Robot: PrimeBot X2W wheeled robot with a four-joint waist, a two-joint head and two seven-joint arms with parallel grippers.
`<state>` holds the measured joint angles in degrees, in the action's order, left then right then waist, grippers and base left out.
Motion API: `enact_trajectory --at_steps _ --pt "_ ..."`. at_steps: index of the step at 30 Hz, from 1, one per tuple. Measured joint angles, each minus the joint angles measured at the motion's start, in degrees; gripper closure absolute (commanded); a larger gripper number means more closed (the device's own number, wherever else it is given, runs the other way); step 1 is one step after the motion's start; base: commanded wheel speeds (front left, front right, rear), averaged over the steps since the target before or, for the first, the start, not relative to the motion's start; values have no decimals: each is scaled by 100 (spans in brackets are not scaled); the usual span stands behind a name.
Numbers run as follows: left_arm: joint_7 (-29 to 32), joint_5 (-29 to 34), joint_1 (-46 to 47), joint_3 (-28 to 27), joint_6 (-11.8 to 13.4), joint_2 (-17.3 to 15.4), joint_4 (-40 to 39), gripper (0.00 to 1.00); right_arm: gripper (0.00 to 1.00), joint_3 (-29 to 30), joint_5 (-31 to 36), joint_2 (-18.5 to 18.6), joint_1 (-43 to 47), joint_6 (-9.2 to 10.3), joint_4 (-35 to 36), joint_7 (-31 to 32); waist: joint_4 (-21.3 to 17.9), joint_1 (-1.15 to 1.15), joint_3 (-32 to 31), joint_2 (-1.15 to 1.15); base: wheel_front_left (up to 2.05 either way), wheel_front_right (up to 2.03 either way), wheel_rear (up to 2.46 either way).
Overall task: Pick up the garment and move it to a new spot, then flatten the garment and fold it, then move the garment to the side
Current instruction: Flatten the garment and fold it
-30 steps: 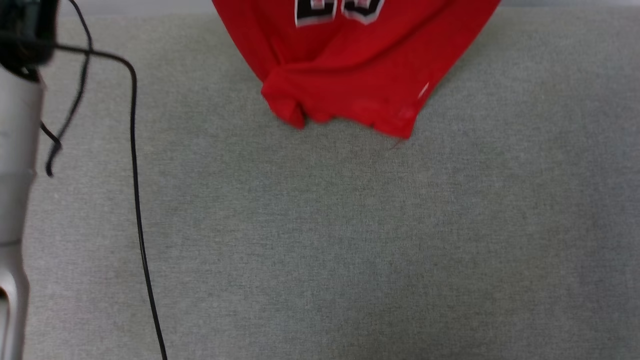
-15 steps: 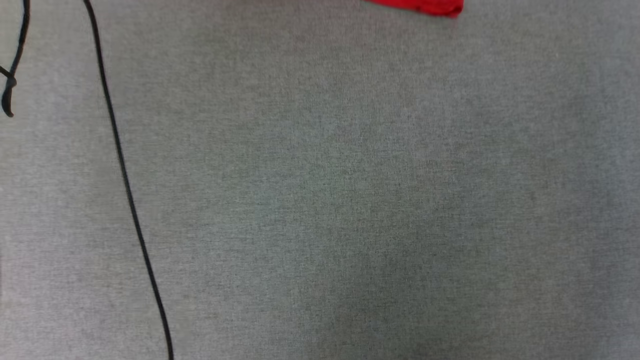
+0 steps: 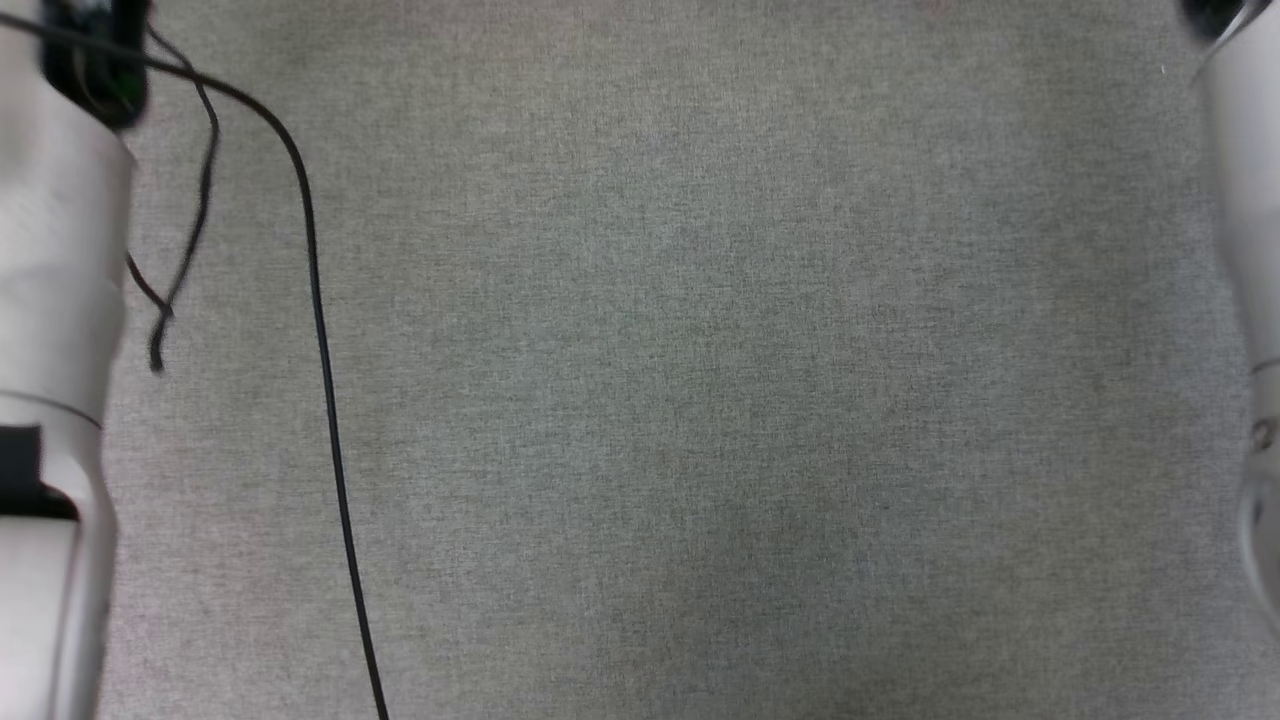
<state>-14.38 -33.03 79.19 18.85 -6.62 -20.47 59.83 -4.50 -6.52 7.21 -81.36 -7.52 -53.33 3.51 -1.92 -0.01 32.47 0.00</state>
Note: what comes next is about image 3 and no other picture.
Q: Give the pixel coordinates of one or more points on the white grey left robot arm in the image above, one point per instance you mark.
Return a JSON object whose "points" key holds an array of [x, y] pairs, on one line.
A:
{"points": [[50, 280]]}

